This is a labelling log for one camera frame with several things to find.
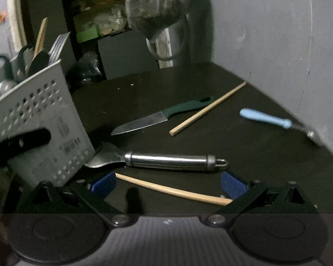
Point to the wooden chopstick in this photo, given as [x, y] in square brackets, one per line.
[208, 108]
[169, 189]

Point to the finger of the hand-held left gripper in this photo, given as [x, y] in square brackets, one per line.
[22, 142]

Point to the white perforated utensil basket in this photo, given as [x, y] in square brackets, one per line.
[44, 110]

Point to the black garbage bag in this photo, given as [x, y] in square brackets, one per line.
[84, 69]

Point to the storage shelf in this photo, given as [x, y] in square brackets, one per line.
[100, 11]

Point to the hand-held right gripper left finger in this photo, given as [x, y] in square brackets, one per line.
[104, 184]

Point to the metal fork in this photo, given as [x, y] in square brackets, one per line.
[58, 47]

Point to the orange wall hook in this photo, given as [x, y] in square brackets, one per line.
[2, 16]

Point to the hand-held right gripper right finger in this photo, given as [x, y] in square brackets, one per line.
[233, 184]

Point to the green box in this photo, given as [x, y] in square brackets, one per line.
[87, 34]

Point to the grey cabinet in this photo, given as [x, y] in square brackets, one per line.
[125, 58]

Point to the clear plastic bag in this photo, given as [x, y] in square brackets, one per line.
[155, 8]

